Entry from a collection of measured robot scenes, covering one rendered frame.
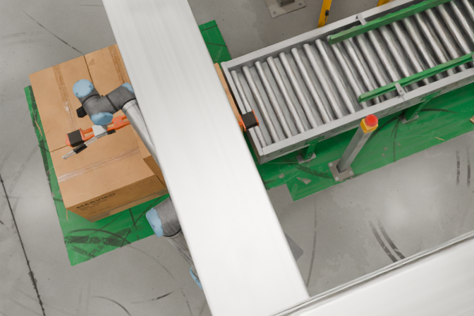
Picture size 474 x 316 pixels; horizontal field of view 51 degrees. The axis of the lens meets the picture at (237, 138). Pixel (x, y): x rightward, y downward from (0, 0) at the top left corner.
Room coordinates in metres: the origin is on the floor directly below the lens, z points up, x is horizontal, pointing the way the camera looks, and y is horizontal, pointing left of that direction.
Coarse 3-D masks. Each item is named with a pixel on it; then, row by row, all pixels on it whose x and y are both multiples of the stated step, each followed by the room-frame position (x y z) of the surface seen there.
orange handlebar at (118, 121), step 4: (120, 116) 1.03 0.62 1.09; (124, 116) 1.03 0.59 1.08; (112, 120) 1.02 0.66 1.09; (116, 120) 1.01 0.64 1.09; (120, 120) 1.01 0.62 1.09; (116, 124) 0.99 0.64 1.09; (120, 124) 0.99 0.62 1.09; (124, 124) 0.99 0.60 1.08; (128, 124) 0.99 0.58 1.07; (240, 124) 0.91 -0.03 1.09; (88, 128) 0.99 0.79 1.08; (108, 128) 0.97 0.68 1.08; (112, 128) 0.97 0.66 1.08; (116, 128) 0.97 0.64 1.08; (120, 128) 0.97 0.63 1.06; (84, 132) 0.97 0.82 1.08; (88, 132) 0.97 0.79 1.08; (88, 136) 0.94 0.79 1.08; (92, 136) 0.94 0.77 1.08
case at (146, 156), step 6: (216, 66) 1.34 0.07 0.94; (222, 78) 1.26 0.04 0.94; (222, 84) 1.22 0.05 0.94; (228, 90) 1.18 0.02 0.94; (228, 96) 1.14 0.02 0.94; (234, 108) 1.06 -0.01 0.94; (132, 126) 1.02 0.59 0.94; (240, 126) 0.98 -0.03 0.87; (138, 138) 0.95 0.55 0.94; (138, 144) 0.91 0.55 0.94; (144, 150) 0.87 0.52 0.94; (144, 156) 0.84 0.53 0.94; (150, 156) 0.84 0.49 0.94; (150, 162) 0.83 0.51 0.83; (150, 168) 0.83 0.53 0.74; (156, 168) 0.83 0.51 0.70; (156, 174) 0.83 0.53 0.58
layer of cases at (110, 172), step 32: (64, 64) 1.69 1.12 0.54; (96, 64) 1.67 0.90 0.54; (64, 96) 1.45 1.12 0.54; (64, 128) 1.22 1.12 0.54; (128, 128) 1.17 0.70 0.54; (64, 160) 1.00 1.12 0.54; (96, 160) 0.98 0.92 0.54; (128, 160) 0.95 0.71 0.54; (64, 192) 0.79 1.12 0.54; (96, 192) 0.77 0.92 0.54; (128, 192) 0.78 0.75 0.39
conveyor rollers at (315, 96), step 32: (384, 32) 1.65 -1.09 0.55; (416, 32) 1.62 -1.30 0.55; (256, 64) 1.52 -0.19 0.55; (288, 64) 1.49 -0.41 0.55; (384, 64) 1.41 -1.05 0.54; (416, 64) 1.38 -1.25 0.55; (256, 96) 1.29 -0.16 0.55; (288, 96) 1.26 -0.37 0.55; (256, 128) 1.06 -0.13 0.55; (288, 128) 1.04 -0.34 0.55
